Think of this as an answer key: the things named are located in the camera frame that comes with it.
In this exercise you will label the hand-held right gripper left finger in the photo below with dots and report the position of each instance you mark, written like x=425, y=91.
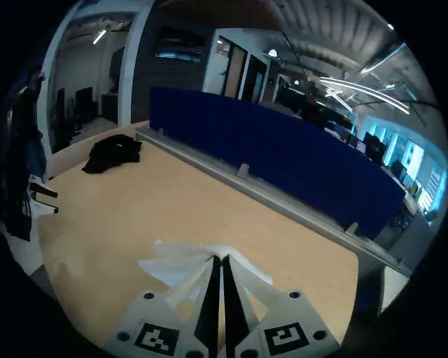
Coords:
x=155, y=317

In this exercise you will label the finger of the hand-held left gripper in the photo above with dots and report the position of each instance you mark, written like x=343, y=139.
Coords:
x=41, y=209
x=35, y=184

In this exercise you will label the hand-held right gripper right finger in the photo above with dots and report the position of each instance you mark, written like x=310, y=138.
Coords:
x=283, y=317

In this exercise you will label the white towel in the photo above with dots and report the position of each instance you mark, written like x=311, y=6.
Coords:
x=179, y=257

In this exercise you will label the person's body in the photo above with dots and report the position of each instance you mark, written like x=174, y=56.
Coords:
x=20, y=156

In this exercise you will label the heap of black towels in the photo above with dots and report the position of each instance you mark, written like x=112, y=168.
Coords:
x=112, y=153

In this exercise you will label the blue desk screen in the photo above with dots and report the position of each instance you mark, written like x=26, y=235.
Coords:
x=283, y=149

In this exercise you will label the black monitor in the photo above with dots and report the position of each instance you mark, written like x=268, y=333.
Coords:
x=373, y=145

